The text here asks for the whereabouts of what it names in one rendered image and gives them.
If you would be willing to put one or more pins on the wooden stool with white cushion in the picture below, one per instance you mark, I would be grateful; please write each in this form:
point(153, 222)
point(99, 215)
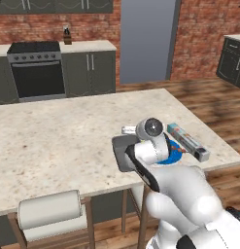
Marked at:
point(136, 194)
point(48, 210)

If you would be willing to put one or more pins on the dark grey base cupboards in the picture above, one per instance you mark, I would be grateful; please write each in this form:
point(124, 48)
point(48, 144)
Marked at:
point(231, 61)
point(89, 69)
point(3, 78)

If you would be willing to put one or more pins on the brown kebab skewer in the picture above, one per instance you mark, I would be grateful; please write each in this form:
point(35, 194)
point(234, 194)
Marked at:
point(177, 149)

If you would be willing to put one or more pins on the dark grey wall cupboards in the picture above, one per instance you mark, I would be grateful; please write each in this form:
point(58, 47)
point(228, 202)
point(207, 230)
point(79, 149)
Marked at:
point(53, 6)

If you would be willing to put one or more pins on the aluminum foil box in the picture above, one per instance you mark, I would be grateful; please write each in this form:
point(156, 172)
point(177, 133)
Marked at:
point(187, 140)

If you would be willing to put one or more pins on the dark brown bottle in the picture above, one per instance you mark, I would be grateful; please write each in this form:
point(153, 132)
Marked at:
point(67, 36)

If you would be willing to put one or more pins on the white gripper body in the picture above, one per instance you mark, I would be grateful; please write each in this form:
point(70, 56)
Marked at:
point(128, 130)

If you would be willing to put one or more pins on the black and silver stove oven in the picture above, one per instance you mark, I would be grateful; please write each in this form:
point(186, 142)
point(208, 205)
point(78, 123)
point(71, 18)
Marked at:
point(37, 71)

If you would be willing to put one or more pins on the grey tupperware container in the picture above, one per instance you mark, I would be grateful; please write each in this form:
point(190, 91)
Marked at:
point(120, 155)

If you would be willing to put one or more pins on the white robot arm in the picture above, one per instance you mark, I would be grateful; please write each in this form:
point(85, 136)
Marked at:
point(183, 197)

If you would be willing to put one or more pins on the grey door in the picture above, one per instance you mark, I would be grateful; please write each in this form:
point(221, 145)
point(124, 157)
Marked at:
point(146, 40)

